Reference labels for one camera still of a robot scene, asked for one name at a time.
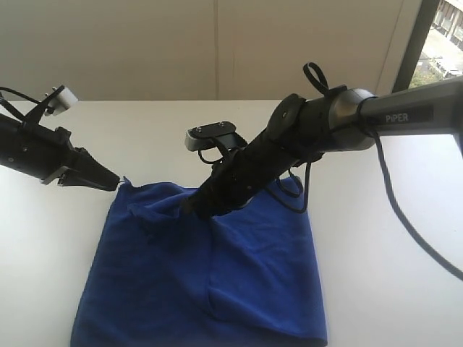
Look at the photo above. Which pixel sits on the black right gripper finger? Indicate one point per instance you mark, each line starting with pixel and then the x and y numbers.
pixel 192 205

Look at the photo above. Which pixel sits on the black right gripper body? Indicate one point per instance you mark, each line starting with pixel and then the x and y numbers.
pixel 241 173

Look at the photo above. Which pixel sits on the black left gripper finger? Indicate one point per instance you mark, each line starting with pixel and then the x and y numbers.
pixel 69 180
pixel 86 166

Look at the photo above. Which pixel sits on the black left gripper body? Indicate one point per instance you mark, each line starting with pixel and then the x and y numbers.
pixel 35 150

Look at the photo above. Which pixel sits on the blue microfiber towel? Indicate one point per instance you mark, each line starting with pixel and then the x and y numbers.
pixel 162 277

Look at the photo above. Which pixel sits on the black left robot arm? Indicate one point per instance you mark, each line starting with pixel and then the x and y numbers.
pixel 48 155

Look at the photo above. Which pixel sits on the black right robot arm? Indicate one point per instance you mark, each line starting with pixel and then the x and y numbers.
pixel 301 131

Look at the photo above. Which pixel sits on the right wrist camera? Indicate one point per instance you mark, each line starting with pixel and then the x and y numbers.
pixel 219 134

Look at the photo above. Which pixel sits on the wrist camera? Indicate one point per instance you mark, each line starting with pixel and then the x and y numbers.
pixel 219 134
pixel 60 100

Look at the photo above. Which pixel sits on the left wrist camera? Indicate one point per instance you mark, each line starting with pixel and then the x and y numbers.
pixel 60 100

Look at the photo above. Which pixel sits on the dark window frame post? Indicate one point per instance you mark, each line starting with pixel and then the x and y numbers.
pixel 420 29

